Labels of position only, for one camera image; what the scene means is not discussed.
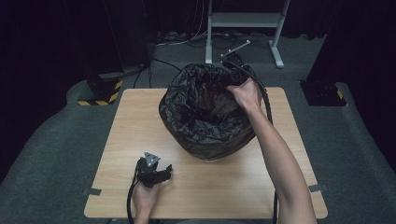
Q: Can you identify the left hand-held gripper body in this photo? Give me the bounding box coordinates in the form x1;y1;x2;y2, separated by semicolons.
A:
134;150;163;189

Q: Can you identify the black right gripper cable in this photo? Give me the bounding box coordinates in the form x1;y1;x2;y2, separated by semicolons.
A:
241;63;279;224

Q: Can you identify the dark curtain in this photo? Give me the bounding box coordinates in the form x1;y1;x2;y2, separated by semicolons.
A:
0;0;154;132
305;0;396;169

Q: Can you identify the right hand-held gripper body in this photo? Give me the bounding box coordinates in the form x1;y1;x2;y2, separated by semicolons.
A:
219;39;252;87

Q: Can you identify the white metal stand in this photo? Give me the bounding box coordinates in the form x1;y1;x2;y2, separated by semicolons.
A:
204;0;292;69

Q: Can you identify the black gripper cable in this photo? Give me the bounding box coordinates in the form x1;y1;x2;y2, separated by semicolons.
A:
126;167;140;224
241;63;279;224

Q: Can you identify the tangle of dark floor cables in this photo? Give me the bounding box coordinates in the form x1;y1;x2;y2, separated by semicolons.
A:
157;29;273;50

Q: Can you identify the person's right hand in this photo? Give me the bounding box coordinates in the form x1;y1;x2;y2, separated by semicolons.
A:
226;77;263;116

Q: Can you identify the grey tape piece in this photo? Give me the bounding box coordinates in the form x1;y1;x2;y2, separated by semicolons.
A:
81;188;103;197
307;184;329;193

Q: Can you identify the black stand base striped tape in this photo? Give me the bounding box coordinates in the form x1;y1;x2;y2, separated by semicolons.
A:
77;72;124;107

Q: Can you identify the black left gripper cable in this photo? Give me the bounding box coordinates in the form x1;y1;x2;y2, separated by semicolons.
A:
126;167;140;224

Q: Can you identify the black plastic trash bag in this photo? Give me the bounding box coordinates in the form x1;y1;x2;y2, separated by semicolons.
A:
158;63;258;161

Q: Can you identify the black stand base yellow mark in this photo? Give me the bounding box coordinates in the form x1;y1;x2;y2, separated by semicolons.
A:
299;79;348;107

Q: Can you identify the person's left hand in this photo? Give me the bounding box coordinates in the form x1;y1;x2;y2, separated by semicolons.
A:
132;180;163;217

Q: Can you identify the black floor cable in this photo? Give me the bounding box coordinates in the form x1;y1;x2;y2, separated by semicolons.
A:
133;57;185;90

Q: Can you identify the white floor cable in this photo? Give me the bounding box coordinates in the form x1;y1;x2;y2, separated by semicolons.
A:
154;30;209;49

